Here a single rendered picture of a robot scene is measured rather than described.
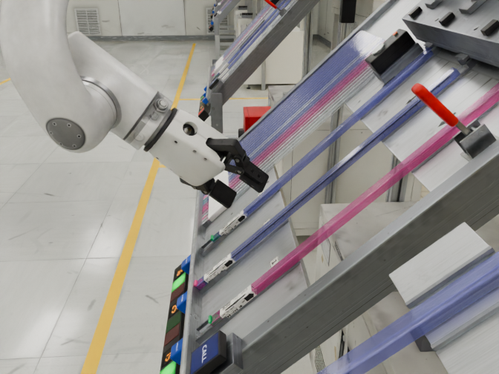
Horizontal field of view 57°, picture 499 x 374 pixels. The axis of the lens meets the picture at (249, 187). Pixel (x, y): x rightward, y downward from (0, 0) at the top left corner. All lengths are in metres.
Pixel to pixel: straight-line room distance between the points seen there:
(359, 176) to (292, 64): 3.25
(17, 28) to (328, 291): 0.44
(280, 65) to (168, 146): 4.62
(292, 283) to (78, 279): 1.62
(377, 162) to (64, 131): 1.71
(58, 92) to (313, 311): 0.37
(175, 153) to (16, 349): 1.35
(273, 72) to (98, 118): 4.71
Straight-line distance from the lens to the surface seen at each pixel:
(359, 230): 1.17
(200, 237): 0.90
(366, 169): 2.13
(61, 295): 2.07
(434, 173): 0.57
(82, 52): 0.63
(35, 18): 0.57
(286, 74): 5.27
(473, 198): 0.53
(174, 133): 0.62
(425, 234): 0.53
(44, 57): 0.55
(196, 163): 0.65
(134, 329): 1.83
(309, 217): 2.17
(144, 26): 9.37
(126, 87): 0.63
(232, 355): 0.56
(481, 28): 0.64
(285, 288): 0.60
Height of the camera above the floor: 1.20
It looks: 25 degrees down
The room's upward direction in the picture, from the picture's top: straight up
